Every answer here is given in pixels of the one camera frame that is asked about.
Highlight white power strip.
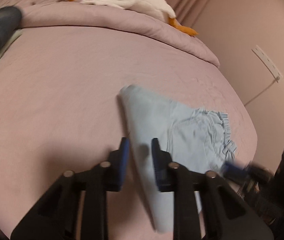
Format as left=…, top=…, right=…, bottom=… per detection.
left=252, top=45, right=283, bottom=83

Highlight pink bed sheet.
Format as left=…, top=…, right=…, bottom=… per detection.
left=0, top=27, right=258, bottom=236

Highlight light blue pants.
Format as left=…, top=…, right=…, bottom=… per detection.
left=120, top=85, right=236, bottom=233

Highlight pink quilt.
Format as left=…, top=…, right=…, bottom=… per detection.
left=0, top=0, right=220, bottom=67

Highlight light green folded cloth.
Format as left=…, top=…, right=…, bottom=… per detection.
left=0, top=29, right=22, bottom=59

